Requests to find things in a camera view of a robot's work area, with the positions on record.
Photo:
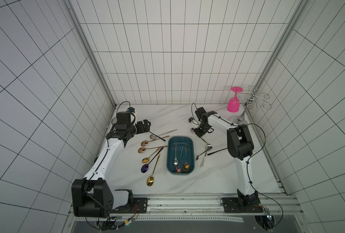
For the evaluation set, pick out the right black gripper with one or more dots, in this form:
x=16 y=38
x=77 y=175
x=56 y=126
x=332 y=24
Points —
x=204 y=127

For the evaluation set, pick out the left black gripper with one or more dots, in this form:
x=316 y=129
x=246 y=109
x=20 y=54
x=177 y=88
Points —
x=146 y=128

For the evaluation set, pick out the silver spoon pile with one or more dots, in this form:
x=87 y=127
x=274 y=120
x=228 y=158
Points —
x=162 y=134

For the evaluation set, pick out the teal plastic storage box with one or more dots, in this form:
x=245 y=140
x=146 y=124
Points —
x=180 y=140

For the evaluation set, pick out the purple iridescent spoon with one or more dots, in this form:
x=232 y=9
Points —
x=186 y=166

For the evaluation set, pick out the blue teal iridescent spoon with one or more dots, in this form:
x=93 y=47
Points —
x=178 y=168

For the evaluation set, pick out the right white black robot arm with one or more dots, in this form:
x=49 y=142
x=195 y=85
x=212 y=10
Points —
x=240 y=146

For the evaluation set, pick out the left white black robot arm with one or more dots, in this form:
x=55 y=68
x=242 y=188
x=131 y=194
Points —
x=92 y=195

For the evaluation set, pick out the copper spoon upper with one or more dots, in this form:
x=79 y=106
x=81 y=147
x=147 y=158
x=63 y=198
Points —
x=145 y=142

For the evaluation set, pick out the short gold spoon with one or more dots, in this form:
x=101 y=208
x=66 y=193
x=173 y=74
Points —
x=150 y=155

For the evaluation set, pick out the black spoon right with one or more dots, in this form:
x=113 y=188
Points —
x=216 y=151

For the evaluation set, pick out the purple bowl dark spoon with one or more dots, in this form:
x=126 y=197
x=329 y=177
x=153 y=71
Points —
x=145 y=167

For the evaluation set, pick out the long gold spoon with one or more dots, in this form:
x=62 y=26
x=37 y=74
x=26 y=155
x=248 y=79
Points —
x=150 y=180

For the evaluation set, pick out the pink upside-down wine glass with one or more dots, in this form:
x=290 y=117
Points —
x=233 y=105

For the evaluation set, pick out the grey translucent cup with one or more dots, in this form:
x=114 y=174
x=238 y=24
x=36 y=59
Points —
x=114 y=121

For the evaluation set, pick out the chrome wine glass rack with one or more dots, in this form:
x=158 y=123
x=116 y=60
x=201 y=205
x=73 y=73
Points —
x=250 y=100

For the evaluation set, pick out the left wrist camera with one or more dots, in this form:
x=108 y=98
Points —
x=130 y=110

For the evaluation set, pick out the silver spoon clear handle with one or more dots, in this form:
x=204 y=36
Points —
x=203 y=160

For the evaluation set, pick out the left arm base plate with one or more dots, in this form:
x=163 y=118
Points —
x=137 y=205

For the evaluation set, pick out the aluminium mounting rail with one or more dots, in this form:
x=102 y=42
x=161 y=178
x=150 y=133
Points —
x=208 y=206

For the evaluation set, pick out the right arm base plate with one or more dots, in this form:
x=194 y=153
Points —
x=234 y=206

